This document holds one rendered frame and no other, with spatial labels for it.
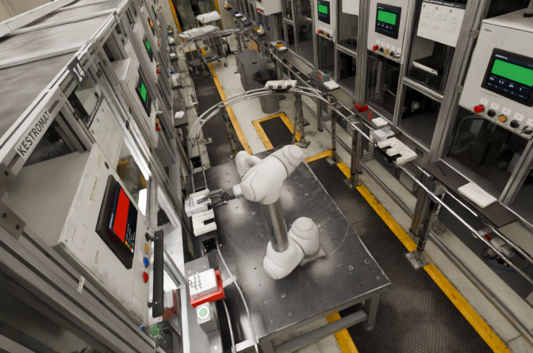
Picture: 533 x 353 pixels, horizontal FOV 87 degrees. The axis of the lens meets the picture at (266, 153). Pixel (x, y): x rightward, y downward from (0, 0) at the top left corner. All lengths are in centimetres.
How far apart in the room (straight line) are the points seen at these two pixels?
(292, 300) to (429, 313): 114
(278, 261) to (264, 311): 31
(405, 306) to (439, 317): 21
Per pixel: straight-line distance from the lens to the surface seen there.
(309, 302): 175
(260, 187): 115
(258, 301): 178
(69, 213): 84
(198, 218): 197
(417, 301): 257
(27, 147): 80
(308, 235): 166
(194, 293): 152
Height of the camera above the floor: 228
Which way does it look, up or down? 37 degrees down
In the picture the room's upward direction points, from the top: 11 degrees counter-clockwise
